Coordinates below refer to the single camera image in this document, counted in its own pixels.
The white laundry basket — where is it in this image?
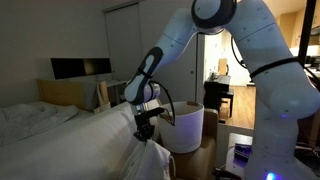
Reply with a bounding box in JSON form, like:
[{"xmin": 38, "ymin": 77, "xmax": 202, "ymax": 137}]
[{"xmin": 156, "ymin": 100, "xmax": 205, "ymax": 154}]

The white cloth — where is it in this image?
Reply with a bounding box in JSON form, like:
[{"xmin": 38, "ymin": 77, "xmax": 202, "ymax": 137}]
[{"xmin": 118, "ymin": 139, "xmax": 176, "ymax": 180}]

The white desk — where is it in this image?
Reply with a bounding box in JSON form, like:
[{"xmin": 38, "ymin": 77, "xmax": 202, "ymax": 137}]
[{"xmin": 99, "ymin": 79, "xmax": 129, "ymax": 105}]

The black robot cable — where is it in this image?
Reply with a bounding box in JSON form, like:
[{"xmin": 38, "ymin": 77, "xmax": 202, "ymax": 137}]
[{"xmin": 149, "ymin": 79, "xmax": 177, "ymax": 127}]

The rumpled white duvet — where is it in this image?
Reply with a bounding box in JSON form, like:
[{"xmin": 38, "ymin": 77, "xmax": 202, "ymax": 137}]
[{"xmin": 0, "ymin": 101, "xmax": 80, "ymax": 148}]

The white closet door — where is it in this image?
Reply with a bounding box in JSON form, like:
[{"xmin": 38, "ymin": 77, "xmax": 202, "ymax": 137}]
[{"xmin": 103, "ymin": 0, "xmax": 201, "ymax": 104}]

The black vertical pole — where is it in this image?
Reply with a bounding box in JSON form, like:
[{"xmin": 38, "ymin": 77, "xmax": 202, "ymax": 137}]
[{"xmin": 297, "ymin": 0, "xmax": 318, "ymax": 67}]

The wooden headboard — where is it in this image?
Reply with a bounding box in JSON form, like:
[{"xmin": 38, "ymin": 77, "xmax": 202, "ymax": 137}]
[{"xmin": 37, "ymin": 79, "xmax": 101, "ymax": 112}]

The white bed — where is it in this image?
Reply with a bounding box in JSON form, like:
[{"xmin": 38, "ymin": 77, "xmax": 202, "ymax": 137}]
[{"xmin": 0, "ymin": 101, "xmax": 143, "ymax": 180}]

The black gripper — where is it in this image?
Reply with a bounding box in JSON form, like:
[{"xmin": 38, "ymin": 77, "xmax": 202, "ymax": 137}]
[{"xmin": 133, "ymin": 106, "xmax": 167, "ymax": 143}]

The black monitor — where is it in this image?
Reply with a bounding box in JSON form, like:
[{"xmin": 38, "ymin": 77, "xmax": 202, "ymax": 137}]
[{"xmin": 50, "ymin": 57, "xmax": 113, "ymax": 80}]

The purple lit device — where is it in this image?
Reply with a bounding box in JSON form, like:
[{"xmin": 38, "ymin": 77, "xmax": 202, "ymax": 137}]
[{"xmin": 234, "ymin": 143, "xmax": 253, "ymax": 161}]

